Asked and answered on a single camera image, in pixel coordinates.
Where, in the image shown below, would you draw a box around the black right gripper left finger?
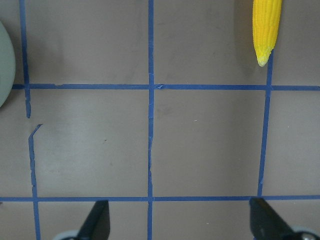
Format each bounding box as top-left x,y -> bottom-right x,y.
76,200 -> 111,240

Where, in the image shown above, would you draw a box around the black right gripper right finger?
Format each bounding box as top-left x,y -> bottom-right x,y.
249,197 -> 300,240

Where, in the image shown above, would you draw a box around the yellow corn cob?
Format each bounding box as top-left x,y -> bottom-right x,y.
252,0 -> 283,67

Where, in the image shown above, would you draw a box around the pale green electric pot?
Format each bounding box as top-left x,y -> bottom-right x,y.
0,22 -> 16,106

